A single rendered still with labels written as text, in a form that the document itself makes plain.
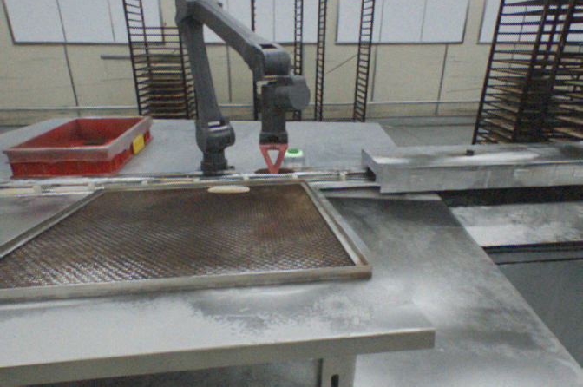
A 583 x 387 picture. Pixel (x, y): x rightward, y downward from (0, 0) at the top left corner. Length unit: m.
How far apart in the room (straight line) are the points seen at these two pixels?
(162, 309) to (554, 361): 0.53
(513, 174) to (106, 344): 1.05
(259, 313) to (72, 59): 5.58
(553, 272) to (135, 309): 0.93
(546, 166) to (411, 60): 4.80
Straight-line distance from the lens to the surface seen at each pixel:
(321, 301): 0.40
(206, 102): 1.09
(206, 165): 1.12
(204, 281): 0.43
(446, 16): 6.09
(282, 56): 0.80
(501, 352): 0.64
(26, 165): 1.35
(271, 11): 5.34
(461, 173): 1.07
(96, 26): 5.67
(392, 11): 5.74
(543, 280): 1.07
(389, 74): 5.78
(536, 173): 1.21
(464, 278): 0.76
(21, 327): 0.44
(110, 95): 5.72
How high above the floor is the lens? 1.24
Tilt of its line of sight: 21 degrees down
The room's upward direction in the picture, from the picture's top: straight up
